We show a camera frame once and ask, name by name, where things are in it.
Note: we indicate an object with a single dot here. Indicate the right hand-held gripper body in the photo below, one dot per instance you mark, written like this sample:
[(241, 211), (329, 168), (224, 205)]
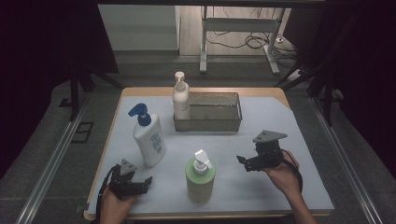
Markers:
[(267, 155)]

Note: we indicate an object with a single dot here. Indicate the white cabinet panel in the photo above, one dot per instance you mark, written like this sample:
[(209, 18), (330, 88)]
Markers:
[(140, 28)]

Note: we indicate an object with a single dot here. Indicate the person's right hand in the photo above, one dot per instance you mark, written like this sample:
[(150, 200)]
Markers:
[(283, 177)]

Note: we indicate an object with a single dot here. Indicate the green bottle with white pump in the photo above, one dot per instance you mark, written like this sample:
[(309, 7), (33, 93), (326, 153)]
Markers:
[(200, 183)]

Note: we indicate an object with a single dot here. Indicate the white power strip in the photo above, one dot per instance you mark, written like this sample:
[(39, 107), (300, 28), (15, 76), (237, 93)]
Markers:
[(294, 76)]

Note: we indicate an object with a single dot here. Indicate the black metal stand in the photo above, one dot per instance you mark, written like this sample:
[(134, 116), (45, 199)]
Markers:
[(327, 99)]

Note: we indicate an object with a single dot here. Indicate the aluminium rail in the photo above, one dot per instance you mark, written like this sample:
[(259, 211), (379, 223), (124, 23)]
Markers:
[(342, 161), (49, 168)]

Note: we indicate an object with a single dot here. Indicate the cream pump lotion bottle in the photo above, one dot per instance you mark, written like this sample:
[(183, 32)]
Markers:
[(181, 99)]

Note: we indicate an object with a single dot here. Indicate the white bottle with blue pump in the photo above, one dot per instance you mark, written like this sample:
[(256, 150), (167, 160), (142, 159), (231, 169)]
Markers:
[(151, 143)]

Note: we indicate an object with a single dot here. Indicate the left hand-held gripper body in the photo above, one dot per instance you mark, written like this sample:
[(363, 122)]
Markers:
[(123, 183)]

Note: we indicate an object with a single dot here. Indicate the pale blue table mat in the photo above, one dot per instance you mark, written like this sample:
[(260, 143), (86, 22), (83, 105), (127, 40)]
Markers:
[(236, 193)]

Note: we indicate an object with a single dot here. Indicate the dark curtain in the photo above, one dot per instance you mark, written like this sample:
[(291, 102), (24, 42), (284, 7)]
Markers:
[(364, 62), (37, 62)]

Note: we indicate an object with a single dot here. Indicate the person's left hand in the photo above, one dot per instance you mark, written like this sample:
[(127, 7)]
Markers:
[(115, 205)]

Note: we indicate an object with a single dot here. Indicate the black tripod stand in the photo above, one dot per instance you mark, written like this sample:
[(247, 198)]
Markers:
[(74, 93)]

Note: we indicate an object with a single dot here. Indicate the white metal stand frame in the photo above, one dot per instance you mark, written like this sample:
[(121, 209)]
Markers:
[(239, 24)]

